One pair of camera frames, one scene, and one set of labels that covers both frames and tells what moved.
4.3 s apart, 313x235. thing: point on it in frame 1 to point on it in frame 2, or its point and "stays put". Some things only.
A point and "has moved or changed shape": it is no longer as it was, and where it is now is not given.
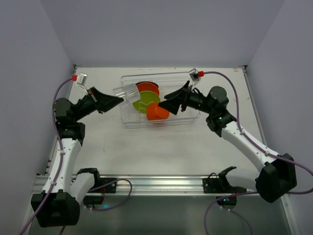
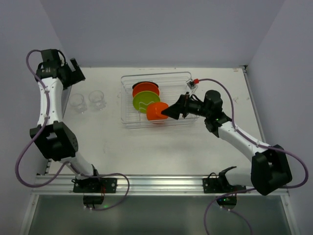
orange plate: x=145 y=86 stays put
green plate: x=146 y=97 stays put
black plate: x=147 y=82 stays put
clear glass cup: x=129 y=93 has moved or changed shape
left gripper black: x=95 y=98 to x=74 y=74
